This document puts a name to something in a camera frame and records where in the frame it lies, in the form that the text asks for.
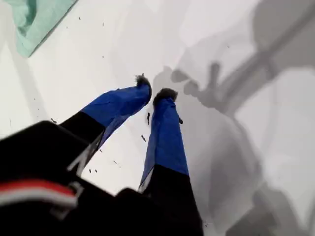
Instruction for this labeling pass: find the red white gripper motor wire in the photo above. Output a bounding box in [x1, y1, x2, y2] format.
[0, 180, 78, 207]

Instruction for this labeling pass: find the pale green T-shirt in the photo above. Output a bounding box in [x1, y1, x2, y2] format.
[3, 0, 79, 59]

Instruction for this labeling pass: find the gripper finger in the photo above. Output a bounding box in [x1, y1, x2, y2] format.
[137, 87, 205, 236]
[59, 73, 153, 177]

